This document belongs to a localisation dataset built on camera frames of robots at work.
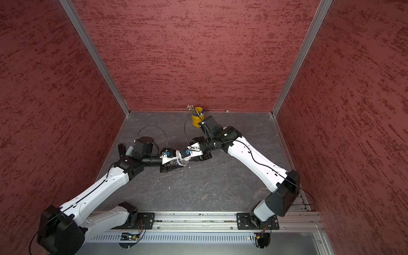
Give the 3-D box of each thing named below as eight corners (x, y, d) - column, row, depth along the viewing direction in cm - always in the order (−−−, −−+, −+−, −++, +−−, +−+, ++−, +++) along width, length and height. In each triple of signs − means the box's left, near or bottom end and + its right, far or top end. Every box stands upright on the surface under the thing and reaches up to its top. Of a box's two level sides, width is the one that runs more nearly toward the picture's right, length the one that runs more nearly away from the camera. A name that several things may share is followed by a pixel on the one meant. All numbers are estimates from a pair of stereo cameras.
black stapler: (122, 159, 97) (119, 156, 94) (120, 148, 103) (117, 144, 100) (127, 157, 98) (125, 154, 95) (125, 146, 104) (122, 142, 101)
